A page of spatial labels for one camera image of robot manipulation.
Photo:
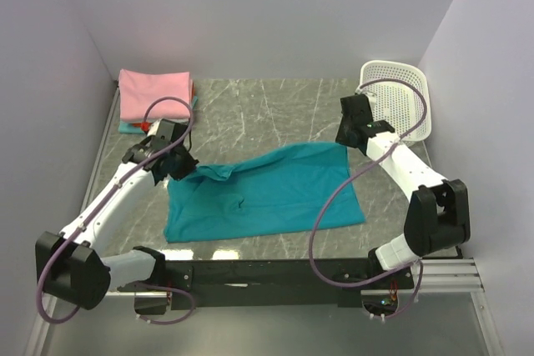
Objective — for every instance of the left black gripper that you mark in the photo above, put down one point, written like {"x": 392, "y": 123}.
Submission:
{"x": 188, "y": 166}

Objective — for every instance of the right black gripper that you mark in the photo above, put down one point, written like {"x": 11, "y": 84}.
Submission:
{"x": 340, "y": 137}

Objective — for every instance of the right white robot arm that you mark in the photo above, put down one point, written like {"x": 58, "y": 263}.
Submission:
{"x": 438, "y": 212}

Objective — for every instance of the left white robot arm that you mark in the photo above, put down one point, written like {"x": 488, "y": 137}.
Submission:
{"x": 70, "y": 264}

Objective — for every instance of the white perforated plastic basket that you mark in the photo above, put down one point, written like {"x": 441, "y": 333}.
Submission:
{"x": 402, "y": 97}

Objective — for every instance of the pink folded t-shirt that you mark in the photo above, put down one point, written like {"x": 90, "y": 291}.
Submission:
{"x": 139, "y": 90}

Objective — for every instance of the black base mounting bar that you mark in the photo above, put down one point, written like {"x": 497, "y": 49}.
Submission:
{"x": 247, "y": 283}

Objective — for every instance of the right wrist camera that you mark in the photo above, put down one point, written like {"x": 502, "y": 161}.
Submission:
{"x": 371, "y": 96}

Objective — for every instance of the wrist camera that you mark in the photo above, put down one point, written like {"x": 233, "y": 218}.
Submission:
{"x": 371, "y": 96}
{"x": 150, "y": 126}

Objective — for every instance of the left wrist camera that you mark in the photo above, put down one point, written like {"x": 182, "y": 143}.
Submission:
{"x": 150, "y": 126}

